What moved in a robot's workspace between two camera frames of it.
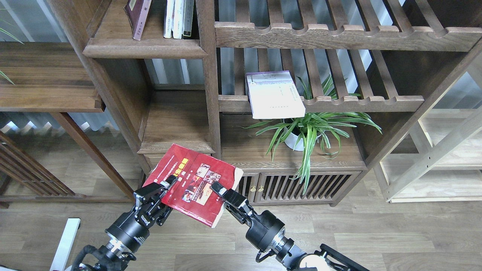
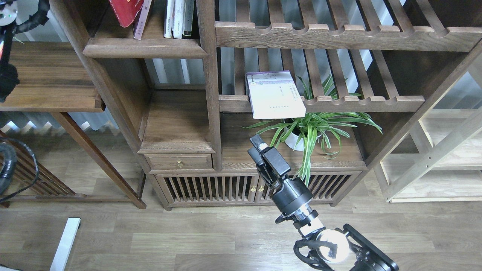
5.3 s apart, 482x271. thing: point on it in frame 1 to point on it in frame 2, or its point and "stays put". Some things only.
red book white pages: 192,195 to 126,10
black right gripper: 264,229 to 289,195
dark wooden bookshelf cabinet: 302,95 stays put
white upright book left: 168,18 stays put
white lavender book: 273,95 stays put
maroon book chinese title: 137,11 stays put
